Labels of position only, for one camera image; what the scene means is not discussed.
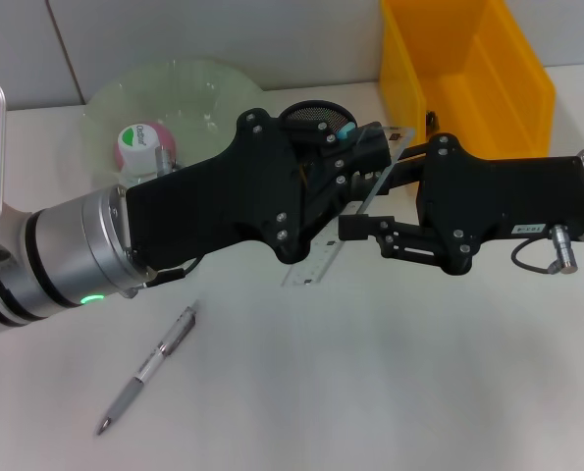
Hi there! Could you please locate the grey mechanical pen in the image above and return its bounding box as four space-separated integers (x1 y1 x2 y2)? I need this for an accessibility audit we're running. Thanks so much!
95 299 199 437

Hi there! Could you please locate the clear plastic water bottle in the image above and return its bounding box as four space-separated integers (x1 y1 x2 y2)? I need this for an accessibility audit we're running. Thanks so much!
116 124 178 187

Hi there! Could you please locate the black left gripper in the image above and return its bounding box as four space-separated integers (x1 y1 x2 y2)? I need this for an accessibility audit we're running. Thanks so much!
124 107 395 270

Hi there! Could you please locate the clear plastic ruler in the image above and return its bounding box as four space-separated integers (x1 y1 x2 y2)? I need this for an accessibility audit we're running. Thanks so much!
281 125 418 288

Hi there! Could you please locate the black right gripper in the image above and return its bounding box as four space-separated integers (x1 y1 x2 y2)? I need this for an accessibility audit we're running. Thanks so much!
339 131 584 276

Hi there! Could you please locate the pink peach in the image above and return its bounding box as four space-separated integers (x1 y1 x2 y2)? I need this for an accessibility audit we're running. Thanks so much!
113 122 179 171

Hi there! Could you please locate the black mesh pen holder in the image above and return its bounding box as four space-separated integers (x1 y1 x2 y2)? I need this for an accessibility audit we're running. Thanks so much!
277 100 359 134

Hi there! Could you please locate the right gripper cable with plug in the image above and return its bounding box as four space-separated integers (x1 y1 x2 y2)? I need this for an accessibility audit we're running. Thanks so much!
510 224 580 275

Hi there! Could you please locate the yellow plastic bin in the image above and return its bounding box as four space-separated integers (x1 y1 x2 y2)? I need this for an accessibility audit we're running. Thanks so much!
379 0 557 190

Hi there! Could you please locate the green glass fruit plate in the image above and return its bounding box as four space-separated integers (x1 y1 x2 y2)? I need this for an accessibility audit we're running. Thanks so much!
82 58 272 192

